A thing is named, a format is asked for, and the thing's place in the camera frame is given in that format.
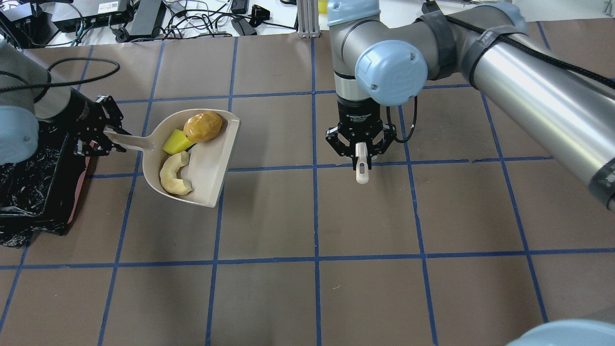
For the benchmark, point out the pink bin with black bag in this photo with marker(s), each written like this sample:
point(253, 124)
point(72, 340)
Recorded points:
point(39, 194)

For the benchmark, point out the black power adapter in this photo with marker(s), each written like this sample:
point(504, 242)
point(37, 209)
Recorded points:
point(147, 19)

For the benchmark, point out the yellow sponge piece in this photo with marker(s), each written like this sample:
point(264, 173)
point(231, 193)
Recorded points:
point(177, 142)

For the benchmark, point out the white hand brush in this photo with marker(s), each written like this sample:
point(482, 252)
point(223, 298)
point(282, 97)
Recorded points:
point(362, 168)

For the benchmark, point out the aluminium frame post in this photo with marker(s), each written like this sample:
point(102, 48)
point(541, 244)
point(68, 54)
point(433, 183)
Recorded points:
point(308, 19)

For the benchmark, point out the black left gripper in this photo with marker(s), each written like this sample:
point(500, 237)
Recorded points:
point(79, 114)

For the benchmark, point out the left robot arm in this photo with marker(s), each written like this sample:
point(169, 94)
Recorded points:
point(31, 93)

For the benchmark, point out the yellow tape roll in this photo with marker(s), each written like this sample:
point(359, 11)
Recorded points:
point(322, 6)

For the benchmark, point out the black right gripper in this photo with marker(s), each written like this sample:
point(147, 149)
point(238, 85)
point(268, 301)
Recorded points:
point(357, 114)

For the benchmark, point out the beige dustpan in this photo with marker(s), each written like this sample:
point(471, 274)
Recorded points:
point(208, 162)

